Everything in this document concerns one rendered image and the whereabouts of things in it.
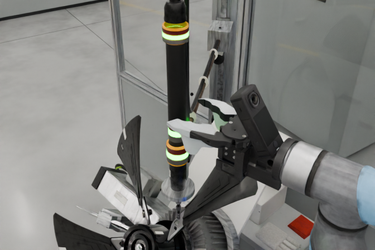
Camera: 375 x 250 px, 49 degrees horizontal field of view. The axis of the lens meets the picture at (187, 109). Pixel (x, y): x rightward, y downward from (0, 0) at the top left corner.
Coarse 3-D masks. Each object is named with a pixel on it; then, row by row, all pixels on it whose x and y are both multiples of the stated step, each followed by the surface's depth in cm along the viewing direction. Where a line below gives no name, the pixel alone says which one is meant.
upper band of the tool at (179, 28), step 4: (164, 24) 68; (168, 24) 69; (172, 24) 69; (176, 24) 69; (180, 24) 69; (184, 24) 69; (188, 24) 67; (164, 28) 66; (168, 28) 66; (172, 28) 66; (176, 28) 66; (180, 28) 66; (184, 28) 66; (188, 36) 68; (172, 40) 66; (176, 40) 66; (180, 44) 67
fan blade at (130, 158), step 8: (136, 120) 114; (128, 128) 119; (136, 128) 114; (120, 136) 126; (128, 136) 119; (136, 136) 113; (120, 144) 126; (128, 144) 118; (136, 144) 113; (120, 152) 128; (128, 152) 118; (136, 152) 112; (128, 160) 120; (136, 160) 112; (128, 168) 122; (136, 168) 112; (136, 176) 112; (136, 184) 113; (136, 192) 117
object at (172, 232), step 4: (180, 216) 108; (180, 220) 105; (172, 224) 109; (180, 224) 102; (172, 228) 106; (180, 228) 100; (172, 232) 103; (176, 232) 101; (168, 236) 103; (172, 236) 101
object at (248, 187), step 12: (228, 168) 100; (216, 180) 101; (228, 180) 96; (252, 180) 91; (204, 192) 102; (216, 192) 97; (228, 192) 94; (240, 192) 91; (252, 192) 89; (192, 204) 104; (204, 204) 98; (216, 204) 94; (228, 204) 92; (192, 216) 99
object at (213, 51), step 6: (186, 0) 73; (186, 6) 74; (186, 12) 75; (216, 42) 124; (216, 48) 122; (210, 54) 120; (216, 54) 120; (210, 60) 114; (204, 72) 109; (204, 78) 106; (198, 90) 100; (198, 96) 98; (192, 108) 92; (192, 114) 92
